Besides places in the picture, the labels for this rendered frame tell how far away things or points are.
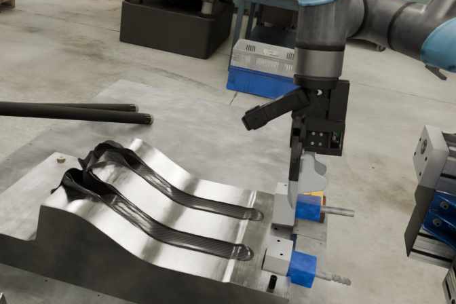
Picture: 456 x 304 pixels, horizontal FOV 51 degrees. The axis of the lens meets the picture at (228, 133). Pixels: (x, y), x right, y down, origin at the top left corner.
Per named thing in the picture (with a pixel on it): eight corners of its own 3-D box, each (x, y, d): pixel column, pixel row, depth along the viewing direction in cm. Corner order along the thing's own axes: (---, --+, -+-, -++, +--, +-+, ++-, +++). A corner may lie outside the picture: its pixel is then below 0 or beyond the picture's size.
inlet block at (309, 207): (351, 221, 81) (355, 192, 80) (352, 235, 76) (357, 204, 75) (275, 210, 83) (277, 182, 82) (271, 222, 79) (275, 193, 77)
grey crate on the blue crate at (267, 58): (302, 68, 424) (307, 51, 417) (300, 81, 387) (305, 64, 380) (237, 53, 430) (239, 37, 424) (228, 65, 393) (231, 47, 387)
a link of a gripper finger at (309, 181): (323, 216, 73) (330, 157, 73) (285, 211, 74) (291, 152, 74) (323, 212, 76) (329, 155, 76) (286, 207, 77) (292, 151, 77)
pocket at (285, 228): (294, 235, 85) (299, 218, 83) (292, 252, 80) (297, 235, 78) (270, 228, 85) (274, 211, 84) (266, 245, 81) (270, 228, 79)
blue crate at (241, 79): (297, 89, 433) (302, 66, 424) (294, 104, 395) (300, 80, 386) (233, 75, 439) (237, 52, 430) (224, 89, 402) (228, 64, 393)
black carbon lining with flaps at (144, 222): (263, 219, 85) (274, 174, 81) (248, 279, 70) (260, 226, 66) (83, 172, 89) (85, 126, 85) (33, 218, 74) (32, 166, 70)
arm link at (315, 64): (293, 49, 70) (296, 44, 77) (290, 79, 71) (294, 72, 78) (345, 53, 68) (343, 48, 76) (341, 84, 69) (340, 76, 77)
